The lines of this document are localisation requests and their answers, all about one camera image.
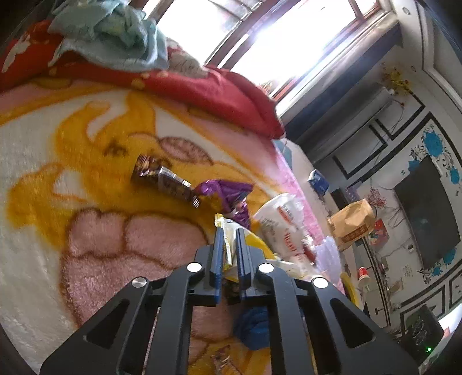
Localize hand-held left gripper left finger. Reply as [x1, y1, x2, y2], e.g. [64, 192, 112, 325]
[40, 226, 226, 375]

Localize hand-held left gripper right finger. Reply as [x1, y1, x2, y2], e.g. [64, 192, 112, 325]
[234, 227, 421, 375]

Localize yellow snack wrapper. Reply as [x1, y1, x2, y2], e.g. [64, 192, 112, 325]
[214, 213, 239, 282]

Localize white plastic bag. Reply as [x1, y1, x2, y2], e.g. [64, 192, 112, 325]
[253, 193, 319, 278]

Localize purple foil wrapper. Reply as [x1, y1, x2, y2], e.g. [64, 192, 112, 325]
[195, 179, 254, 229]

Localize dark brown candy wrapper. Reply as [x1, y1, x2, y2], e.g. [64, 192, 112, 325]
[131, 155, 201, 209]

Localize blue cloth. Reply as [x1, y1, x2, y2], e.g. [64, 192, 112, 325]
[234, 306, 272, 351]

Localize clear plastic bag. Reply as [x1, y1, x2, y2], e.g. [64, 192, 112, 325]
[313, 236, 343, 275]

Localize small blue box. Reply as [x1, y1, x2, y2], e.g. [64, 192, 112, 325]
[308, 169, 329, 194]

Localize brown paper bag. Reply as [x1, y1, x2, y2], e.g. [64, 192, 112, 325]
[328, 199, 377, 252]

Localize red and white cup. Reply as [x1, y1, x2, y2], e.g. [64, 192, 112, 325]
[357, 267, 372, 293]

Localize red picture card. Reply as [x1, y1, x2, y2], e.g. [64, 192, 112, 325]
[368, 218, 389, 246]

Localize red flower decoration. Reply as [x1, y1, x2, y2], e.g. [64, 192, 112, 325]
[368, 187, 388, 210]

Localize red quilt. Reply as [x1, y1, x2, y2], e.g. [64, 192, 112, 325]
[0, 20, 286, 140]

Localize white air conditioner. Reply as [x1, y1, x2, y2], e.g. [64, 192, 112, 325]
[292, 84, 395, 156]

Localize black television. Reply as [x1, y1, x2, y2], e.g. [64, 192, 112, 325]
[393, 155, 461, 269]

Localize black electronic box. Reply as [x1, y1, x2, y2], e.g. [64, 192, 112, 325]
[404, 305, 445, 362]

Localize window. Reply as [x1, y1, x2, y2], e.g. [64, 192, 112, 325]
[144, 0, 395, 109]

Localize yellow artificial flowers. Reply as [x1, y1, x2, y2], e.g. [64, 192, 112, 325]
[382, 65, 413, 96]

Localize light blue blanket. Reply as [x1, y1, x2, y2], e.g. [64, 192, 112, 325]
[47, 0, 170, 71]

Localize blue flower wall decal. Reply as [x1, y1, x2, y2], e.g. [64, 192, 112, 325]
[408, 123, 462, 185]

